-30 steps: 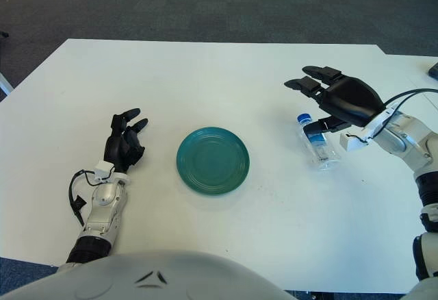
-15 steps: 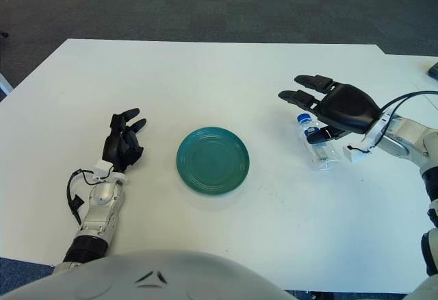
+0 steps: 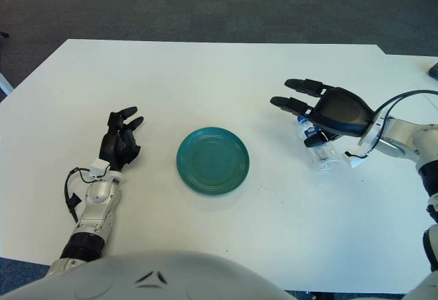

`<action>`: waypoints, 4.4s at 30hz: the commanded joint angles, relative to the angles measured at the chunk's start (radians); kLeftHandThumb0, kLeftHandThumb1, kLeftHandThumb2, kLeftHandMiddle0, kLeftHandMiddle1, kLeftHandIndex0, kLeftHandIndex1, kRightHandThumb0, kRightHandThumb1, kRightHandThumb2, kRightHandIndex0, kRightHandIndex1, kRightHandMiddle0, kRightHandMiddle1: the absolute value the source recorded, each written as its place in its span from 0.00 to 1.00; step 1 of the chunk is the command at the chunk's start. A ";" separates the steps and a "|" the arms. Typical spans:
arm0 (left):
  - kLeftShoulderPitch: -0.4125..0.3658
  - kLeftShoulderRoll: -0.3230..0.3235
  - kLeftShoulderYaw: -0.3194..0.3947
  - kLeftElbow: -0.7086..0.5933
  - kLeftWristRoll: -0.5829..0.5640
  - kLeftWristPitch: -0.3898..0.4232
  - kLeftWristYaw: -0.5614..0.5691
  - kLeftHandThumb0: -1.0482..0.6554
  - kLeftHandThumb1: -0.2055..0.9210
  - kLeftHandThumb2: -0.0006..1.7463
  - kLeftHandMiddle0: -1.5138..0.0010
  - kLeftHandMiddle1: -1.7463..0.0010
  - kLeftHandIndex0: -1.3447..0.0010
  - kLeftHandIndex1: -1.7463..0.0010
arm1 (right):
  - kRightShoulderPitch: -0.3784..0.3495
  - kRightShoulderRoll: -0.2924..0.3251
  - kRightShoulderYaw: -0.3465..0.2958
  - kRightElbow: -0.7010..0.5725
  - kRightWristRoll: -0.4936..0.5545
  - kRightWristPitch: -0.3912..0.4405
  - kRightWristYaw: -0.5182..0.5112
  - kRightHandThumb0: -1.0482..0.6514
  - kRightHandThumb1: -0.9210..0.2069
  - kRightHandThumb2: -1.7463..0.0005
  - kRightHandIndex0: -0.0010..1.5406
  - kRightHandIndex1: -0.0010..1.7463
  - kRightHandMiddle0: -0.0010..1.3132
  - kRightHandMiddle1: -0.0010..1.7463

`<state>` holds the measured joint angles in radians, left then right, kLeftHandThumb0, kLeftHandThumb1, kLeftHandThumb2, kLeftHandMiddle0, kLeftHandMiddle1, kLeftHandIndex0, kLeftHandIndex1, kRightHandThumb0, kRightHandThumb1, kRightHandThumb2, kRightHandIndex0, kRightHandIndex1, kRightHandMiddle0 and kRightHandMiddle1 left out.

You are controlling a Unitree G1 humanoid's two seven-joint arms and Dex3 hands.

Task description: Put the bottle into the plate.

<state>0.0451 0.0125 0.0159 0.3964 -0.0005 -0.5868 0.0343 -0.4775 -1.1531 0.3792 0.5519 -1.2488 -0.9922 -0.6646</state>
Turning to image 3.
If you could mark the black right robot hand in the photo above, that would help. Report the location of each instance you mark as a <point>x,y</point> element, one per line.
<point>342,111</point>

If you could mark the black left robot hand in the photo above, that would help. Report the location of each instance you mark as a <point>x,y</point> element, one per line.
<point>111,146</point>

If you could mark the clear bottle with blue cap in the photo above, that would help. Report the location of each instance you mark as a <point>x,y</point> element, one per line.
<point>326,158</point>

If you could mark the teal green round plate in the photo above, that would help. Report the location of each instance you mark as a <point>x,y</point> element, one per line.
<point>213,161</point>

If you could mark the dark flat device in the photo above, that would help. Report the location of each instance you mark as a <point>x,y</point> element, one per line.
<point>434,71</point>

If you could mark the white desk leg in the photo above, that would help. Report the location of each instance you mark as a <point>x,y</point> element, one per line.
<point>5,84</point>

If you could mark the grey robot torso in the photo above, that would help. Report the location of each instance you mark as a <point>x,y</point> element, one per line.
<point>137,279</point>

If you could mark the black office chair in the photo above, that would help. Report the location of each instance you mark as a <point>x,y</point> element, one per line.
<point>4,35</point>

